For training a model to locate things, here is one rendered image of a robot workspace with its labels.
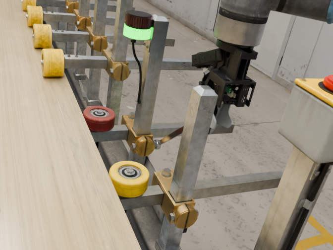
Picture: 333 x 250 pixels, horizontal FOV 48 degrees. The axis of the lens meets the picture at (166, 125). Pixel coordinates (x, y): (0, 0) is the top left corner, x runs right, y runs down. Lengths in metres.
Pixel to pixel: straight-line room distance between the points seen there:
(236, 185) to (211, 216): 1.24
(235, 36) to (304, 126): 0.30
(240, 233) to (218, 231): 0.12
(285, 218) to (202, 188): 0.37
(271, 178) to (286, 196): 0.46
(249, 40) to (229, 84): 0.09
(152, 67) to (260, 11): 0.30
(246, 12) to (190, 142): 0.25
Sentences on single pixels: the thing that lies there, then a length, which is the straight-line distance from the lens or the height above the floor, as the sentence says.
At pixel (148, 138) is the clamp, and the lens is 0.95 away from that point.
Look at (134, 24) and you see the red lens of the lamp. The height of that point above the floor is 1.15.
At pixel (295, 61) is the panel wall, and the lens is 4.27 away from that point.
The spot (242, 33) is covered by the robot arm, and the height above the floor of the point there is 1.20.
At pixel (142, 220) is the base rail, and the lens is 0.95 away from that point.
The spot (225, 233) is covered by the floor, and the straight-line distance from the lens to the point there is 2.05.
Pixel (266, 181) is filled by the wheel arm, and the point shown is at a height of 0.85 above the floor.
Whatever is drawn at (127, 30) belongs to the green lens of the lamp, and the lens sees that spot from 0.83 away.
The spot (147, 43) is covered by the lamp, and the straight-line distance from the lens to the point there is 0.86.
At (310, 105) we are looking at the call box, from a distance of 0.43.
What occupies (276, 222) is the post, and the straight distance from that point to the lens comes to 0.52.
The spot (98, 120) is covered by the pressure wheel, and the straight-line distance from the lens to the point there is 0.92.
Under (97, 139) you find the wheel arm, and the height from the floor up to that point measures 0.84.
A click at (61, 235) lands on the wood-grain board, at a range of 0.62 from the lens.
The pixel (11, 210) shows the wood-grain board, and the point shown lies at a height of 0.90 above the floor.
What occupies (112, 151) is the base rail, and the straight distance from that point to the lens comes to 1.18.
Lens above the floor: 1.35
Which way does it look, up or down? 28 degrees down
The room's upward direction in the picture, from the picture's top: 11 degrees clockwise
